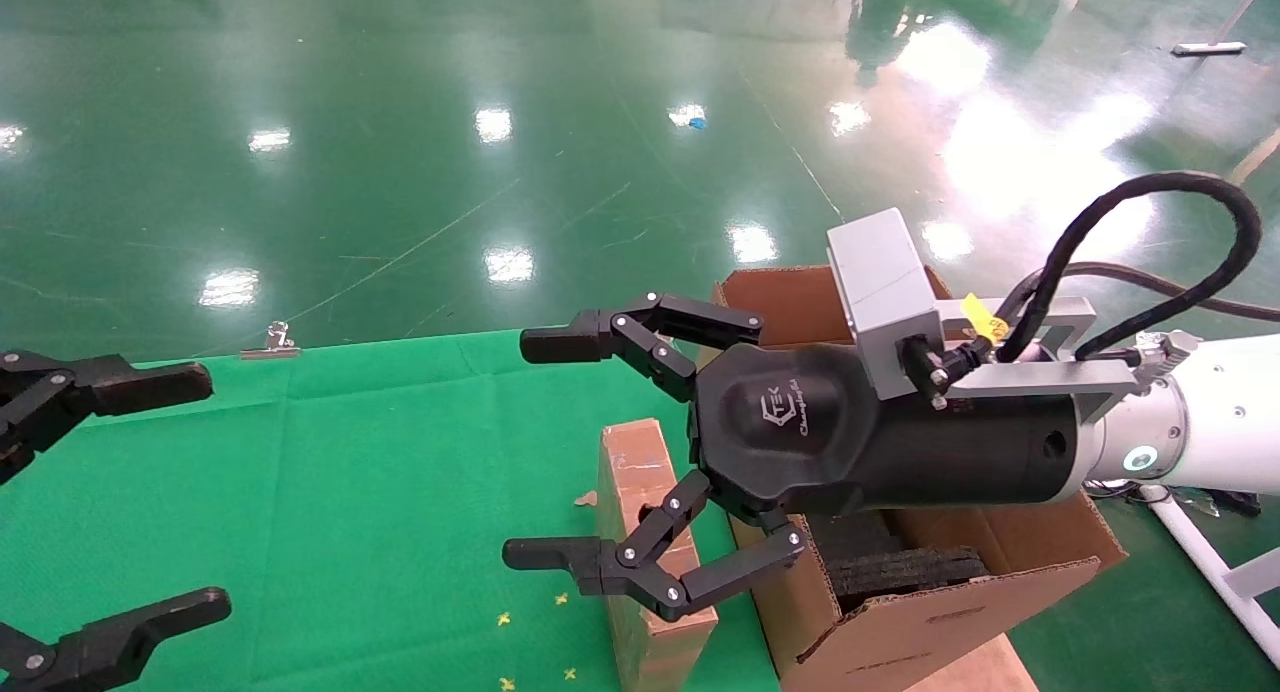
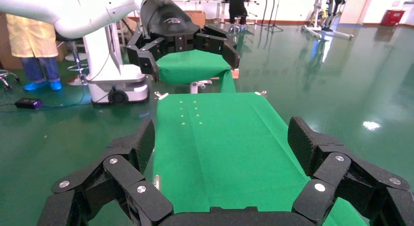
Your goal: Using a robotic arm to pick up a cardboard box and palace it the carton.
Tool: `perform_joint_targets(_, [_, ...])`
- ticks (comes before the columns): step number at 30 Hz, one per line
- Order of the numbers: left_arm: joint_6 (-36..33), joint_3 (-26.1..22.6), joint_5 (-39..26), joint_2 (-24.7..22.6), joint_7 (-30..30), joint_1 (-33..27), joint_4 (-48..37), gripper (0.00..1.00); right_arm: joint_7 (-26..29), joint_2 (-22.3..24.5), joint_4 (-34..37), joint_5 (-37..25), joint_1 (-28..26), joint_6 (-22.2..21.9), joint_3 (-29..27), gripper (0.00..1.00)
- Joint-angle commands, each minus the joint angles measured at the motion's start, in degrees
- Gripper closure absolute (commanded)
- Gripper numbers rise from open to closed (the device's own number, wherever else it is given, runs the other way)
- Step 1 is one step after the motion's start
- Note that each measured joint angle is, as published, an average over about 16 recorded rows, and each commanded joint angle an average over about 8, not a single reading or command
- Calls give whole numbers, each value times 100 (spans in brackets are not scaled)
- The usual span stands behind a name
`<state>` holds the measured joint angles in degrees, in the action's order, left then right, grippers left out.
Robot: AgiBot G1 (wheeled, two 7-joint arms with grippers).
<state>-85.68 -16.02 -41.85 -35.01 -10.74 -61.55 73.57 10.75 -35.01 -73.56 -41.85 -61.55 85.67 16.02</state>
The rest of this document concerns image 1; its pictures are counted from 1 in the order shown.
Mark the black foam insert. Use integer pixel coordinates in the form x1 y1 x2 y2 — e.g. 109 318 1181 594
805 512 991 613

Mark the floor squeegee with pole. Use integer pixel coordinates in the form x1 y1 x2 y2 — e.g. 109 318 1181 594
1172 0 1280 57

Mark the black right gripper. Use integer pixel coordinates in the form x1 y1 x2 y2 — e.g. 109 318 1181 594
502 292 1091 623

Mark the large open cardboard carton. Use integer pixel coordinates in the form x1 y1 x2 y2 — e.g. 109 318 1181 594
710 264 1129 692

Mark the metal binder clip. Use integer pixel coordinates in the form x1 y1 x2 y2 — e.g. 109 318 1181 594
240 321 301 360

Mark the yellow cable tag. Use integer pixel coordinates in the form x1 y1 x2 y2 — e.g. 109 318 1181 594
962 294 1011 345

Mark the green table cloth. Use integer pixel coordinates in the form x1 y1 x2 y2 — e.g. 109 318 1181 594
0 327 781 692

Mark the small brown cardboard box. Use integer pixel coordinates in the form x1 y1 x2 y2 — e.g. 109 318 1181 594
598 418 719 692

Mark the white pipe frame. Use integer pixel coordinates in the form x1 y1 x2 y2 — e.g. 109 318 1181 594
1140 484 1280 668

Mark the light wooden board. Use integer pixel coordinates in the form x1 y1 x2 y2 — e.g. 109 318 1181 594
905 632 1041 692

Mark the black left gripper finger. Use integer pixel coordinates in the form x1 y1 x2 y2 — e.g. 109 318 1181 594
0 350 214 483
0 587 233 692

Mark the thick sleeved black cable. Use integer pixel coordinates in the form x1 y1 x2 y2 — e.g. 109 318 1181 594
995 172 1263 363

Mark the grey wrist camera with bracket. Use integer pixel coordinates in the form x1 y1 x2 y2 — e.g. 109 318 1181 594
826 208 1151 413

